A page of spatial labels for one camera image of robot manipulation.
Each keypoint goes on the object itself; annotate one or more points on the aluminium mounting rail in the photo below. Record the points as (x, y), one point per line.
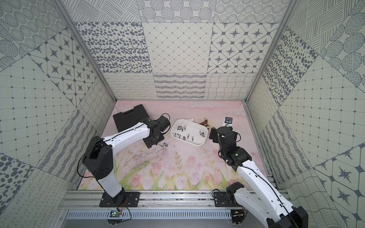
(90, 200)

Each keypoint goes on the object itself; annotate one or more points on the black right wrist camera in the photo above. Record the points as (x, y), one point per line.
(228, 121)

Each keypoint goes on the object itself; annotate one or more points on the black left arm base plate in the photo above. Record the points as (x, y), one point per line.
(119, 199)

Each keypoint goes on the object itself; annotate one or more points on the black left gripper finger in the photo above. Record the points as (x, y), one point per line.
(160, 138)
(149, 142)

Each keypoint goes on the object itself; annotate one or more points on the maroon faucet valve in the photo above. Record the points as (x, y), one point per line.
(205, 123)

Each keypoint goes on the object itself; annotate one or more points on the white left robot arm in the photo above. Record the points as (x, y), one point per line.
(99, 155)

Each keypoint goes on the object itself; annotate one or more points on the white plastic storage box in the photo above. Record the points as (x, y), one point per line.
(192, 130)

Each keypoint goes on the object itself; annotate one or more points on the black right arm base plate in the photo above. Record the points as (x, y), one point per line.
(221, 200)

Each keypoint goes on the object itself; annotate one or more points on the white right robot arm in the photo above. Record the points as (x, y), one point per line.
(270, 207)

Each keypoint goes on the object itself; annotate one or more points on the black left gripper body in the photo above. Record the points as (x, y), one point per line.
(151, 141)

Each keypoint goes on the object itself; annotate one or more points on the black plastic tool case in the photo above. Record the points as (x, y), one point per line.
(127, 119)

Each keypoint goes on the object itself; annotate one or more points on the white slotted cable duct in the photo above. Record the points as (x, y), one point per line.
(150, 214)

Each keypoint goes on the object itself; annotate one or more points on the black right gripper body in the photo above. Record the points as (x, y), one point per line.
(214, 133)

